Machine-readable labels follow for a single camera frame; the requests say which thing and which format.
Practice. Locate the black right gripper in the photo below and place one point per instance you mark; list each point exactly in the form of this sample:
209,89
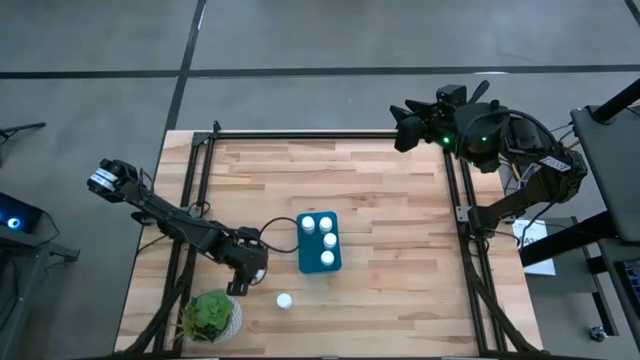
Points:
435,127

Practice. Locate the black desk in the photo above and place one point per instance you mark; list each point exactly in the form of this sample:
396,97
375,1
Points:
610,165

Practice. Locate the teal plastic basket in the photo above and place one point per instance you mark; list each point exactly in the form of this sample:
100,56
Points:
312,250

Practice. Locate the green succulent in white pot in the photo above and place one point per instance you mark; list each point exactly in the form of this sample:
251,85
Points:
207,315

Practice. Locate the black keyboard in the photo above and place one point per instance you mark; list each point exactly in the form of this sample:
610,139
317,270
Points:
634,280

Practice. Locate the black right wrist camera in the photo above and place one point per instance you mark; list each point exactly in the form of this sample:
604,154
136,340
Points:
451,93

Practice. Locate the thick black monitor pole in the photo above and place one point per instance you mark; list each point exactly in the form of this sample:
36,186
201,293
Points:
617,102

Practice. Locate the white paper sheet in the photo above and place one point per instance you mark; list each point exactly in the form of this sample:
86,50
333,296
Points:
535,232

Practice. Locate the black tripod leg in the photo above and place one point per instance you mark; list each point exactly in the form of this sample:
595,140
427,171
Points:
25,128

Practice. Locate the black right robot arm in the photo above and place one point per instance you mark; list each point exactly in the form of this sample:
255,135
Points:
530,197

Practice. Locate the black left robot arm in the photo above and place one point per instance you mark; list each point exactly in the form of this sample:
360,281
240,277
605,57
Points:
165,217

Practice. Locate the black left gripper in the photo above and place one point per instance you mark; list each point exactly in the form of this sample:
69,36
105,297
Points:
245,252

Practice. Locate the grey metal stand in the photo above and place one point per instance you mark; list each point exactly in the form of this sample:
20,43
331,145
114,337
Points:
40,247

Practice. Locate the black computer with blue light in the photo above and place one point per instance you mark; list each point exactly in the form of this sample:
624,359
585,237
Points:
20,215

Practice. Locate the black aluminium rig frame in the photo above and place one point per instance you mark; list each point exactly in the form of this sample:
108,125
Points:
300,135

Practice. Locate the grey caster wheel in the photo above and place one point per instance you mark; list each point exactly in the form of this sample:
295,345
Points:
598,334

